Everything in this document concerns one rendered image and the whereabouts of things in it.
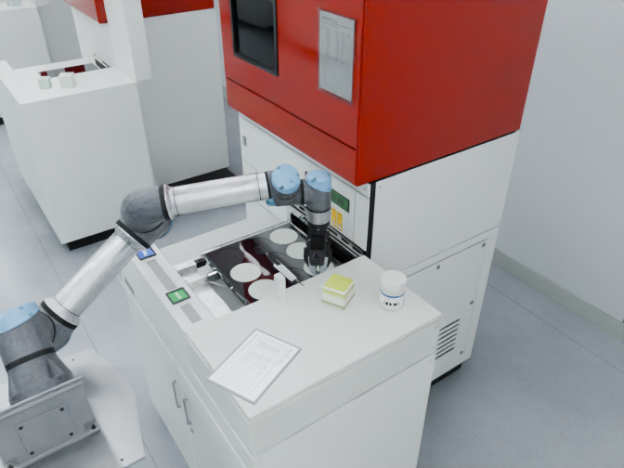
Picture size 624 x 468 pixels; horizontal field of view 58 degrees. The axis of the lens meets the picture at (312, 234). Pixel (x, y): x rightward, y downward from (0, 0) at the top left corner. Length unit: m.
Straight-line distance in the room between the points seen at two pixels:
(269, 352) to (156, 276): 0.49
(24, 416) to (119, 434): 0.24
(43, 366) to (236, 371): 0.46
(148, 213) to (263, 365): 0.49
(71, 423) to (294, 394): 0.55
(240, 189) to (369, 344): 0.53
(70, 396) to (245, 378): 0.41
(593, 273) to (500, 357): 0.66
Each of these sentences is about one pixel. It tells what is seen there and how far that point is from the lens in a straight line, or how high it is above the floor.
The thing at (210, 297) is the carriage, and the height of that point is 0.88.
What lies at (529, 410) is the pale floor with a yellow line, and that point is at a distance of 2.77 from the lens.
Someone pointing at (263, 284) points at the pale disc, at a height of 0.90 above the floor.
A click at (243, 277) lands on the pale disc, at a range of 1.83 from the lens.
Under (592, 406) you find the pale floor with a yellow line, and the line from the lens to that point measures 2.89.
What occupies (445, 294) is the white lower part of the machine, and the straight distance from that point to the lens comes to 2.29.
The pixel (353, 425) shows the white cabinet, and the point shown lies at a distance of 1.66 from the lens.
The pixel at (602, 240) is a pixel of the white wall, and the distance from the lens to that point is 3.09.
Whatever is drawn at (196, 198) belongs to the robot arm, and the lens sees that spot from 1.49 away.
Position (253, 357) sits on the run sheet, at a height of 0.97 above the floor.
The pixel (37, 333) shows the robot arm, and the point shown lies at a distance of 1.54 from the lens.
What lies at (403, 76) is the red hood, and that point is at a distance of 1.62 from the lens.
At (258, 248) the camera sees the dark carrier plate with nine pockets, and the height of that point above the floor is 0.90.
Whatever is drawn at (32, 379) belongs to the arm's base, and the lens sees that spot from 1.51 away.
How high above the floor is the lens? 2.02
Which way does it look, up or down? 34 degrees down
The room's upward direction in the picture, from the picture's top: straight up
